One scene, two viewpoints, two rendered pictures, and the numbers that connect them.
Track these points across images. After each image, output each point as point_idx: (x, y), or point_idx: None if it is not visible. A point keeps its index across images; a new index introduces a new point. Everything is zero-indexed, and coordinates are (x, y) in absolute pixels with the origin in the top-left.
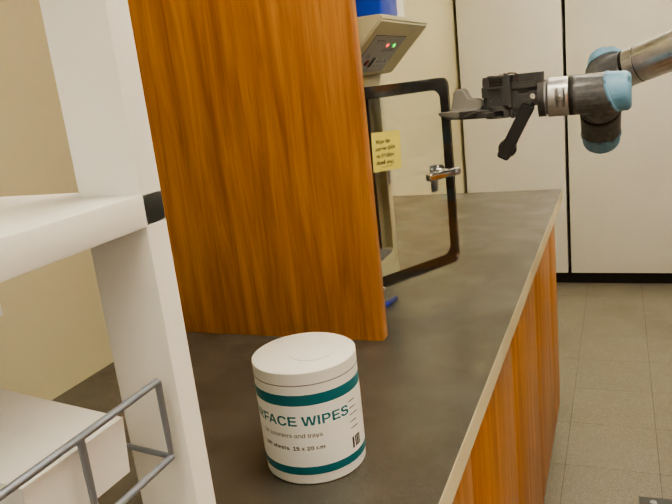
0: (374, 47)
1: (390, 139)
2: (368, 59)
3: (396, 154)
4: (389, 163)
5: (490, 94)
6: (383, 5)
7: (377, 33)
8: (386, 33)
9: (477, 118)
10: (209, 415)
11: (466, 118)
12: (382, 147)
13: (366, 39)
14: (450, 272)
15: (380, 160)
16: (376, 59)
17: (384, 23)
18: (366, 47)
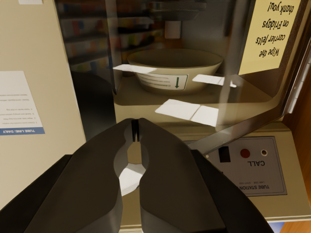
0: (259, 176)
1: (258, 55)
2: (245, 158)
3: (259, 21)
4: (276, 3)
5: None
6: (276, 224)
7: (287, 196)
8: (253, 199)
9: (265, 221)
10: None
11: (216, 171)
12: (274, 41)
13: (303, 185)
14: None
15: (285, 15)
16: (213, 158)
17: (292, 212)
18: (285, 174)
